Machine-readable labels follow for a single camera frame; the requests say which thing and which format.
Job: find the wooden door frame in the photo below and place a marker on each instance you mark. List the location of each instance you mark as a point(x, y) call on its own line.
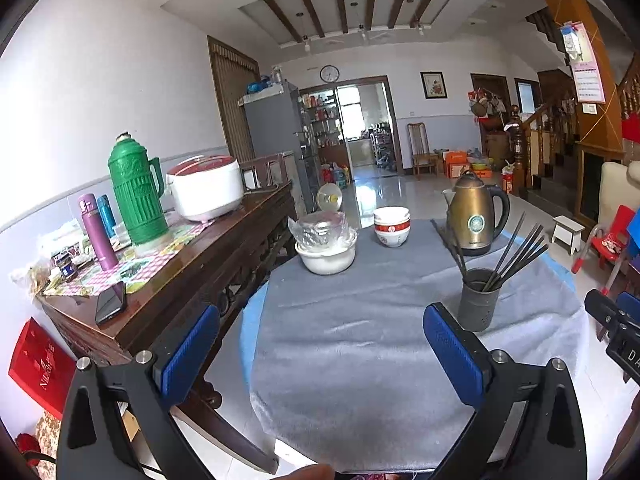
point(392, 110)

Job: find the plain white bowl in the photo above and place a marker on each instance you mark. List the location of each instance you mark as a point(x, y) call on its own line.
point(392, 214)

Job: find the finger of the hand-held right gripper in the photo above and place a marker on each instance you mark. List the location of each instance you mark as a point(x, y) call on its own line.
point(600, 310)
point(630, 305)

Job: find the bunch of dark chopsticks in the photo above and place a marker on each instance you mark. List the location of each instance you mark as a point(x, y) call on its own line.
point(500, 271)

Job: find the glass display shelf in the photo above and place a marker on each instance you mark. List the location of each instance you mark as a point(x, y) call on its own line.
point(322, 120)

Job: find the clear plastic bag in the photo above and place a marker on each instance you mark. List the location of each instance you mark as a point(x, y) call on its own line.
point(320, 232)

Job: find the orange box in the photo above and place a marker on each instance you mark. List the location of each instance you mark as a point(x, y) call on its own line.
point(456, 165)

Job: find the white stool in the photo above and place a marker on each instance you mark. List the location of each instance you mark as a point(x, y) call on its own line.
point(567, 230)

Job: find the round wall clock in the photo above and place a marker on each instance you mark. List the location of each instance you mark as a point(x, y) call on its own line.
point(330, 73)

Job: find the white disc yellow centre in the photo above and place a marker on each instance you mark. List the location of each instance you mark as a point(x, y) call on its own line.
point(330, 197)

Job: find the wooden stair railing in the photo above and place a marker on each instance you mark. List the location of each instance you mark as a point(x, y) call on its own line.
point(520, 145)

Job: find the dark carved wooden sideboard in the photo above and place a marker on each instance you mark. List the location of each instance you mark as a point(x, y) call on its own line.
point(190, 270)

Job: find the pink wall calendar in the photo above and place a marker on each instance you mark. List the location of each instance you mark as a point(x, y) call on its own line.
point(585, 70)

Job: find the cream chair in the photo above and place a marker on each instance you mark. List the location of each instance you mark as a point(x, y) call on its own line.
point(615, 185)

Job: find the red box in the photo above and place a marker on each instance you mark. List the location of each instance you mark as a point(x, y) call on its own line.
point(40, 370)

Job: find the grey refrigerator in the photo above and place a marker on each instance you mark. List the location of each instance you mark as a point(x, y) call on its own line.
point(270, 130)

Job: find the small dark jar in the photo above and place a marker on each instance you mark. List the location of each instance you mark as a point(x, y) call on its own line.
point(64, 267)

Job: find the white rice cooker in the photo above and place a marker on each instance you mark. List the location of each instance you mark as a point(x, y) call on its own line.
point(207, 190)

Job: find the framed picture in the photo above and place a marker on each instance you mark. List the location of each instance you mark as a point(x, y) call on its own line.
point(433, 85)

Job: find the red plastic chair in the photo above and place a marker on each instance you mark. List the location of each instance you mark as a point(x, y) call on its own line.
point(612, 240)

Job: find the brown door curtain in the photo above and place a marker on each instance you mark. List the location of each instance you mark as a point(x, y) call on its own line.
point(232, 95)

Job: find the blue plastic bag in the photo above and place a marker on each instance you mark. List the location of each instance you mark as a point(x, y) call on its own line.
point(257, 86)

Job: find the gold electric kettle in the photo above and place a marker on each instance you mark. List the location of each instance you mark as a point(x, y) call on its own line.
point(472, 220)

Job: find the purple thermos bottle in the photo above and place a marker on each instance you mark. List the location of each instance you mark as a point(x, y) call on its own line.
point(97, 235)

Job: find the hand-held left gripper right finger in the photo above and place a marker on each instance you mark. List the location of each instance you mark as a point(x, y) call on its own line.
point(455, 355)

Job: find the green thermos jug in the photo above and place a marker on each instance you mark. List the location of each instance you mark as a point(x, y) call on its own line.
point(137, 195)

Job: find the wooden chair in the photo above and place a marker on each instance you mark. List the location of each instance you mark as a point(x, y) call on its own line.
point(422, 145)

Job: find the wooden bench back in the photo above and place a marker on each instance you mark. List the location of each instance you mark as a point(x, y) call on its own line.
point(265, 170)

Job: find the black smartphone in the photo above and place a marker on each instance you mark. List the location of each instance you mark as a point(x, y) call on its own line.
point(110, 305)

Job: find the floral placemat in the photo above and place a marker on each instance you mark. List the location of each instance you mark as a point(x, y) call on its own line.
point(145, 265)

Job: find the blue water jug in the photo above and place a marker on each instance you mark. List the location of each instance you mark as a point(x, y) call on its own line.
point(340, 176)

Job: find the blue tablecloth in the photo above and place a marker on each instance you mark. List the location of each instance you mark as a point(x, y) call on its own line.
point(247, 322)

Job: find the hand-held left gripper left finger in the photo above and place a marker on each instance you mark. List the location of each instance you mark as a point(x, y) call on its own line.
point(190, 355)

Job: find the blue thermos bottle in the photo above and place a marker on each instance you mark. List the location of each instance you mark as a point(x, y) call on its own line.
point(106, 212)

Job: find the grey towel tablecloth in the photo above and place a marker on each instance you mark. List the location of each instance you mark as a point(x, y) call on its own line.
point(360, 320)

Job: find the person's left hand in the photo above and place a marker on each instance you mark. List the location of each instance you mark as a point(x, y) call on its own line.
point(310, 472)

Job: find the grey metal chopstick holder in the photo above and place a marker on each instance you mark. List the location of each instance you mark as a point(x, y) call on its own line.
point(479, 305)

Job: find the brown wooden door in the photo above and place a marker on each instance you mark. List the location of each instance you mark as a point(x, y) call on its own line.
point(495, 85)

